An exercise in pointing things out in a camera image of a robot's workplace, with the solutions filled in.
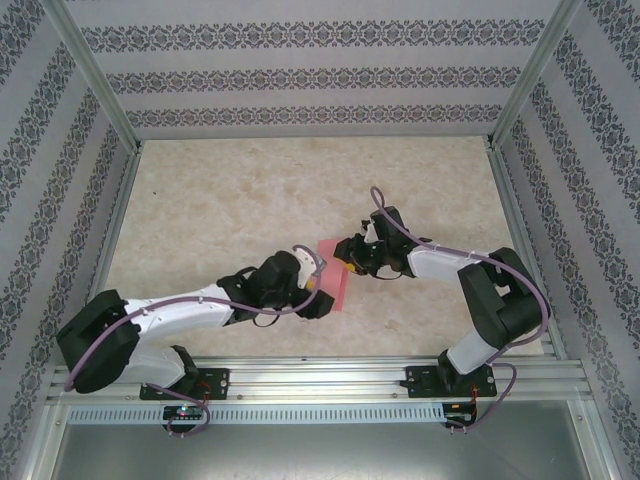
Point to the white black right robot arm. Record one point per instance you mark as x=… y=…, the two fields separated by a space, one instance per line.
x=500 y=300

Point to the right controller board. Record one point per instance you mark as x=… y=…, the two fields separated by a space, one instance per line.
x=457 y=415

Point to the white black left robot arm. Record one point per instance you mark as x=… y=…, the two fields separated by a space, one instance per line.
x=175 y=315

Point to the pink square paper sheet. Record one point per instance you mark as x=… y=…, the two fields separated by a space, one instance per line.
x=336 y=285

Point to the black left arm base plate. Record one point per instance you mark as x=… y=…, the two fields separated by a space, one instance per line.
x=220 y=382

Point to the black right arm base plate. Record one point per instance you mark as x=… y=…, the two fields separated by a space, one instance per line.
x=417 y=382

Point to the left controller board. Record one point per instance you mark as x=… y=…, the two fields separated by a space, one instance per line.
x=182 y=412

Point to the aluminium mounting rail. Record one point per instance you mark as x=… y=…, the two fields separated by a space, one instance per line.
x=320 y=380

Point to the aluminium frame post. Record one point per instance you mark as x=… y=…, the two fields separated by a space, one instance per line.
x=96 y=75
x=536 y=75

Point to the controller board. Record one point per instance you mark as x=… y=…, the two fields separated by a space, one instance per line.
x=182 y=412
x=457 y=415

